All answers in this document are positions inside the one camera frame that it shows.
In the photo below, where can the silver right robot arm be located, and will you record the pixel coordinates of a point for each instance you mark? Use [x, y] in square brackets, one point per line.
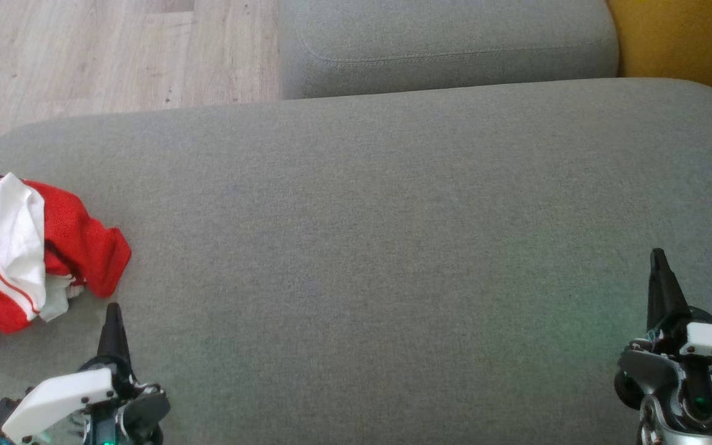
[690, 432]

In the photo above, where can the grey sofa back cushion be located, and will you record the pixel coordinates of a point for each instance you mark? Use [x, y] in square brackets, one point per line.
[442, 43]

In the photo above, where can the large yellow cushion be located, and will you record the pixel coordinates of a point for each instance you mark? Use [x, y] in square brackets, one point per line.
[690, 43]

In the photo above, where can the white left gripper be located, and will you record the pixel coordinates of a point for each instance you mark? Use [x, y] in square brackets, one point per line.
[59, 398]

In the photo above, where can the grey sofa seat cushion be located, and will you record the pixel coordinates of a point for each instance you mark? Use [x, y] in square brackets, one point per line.
[362, 247]

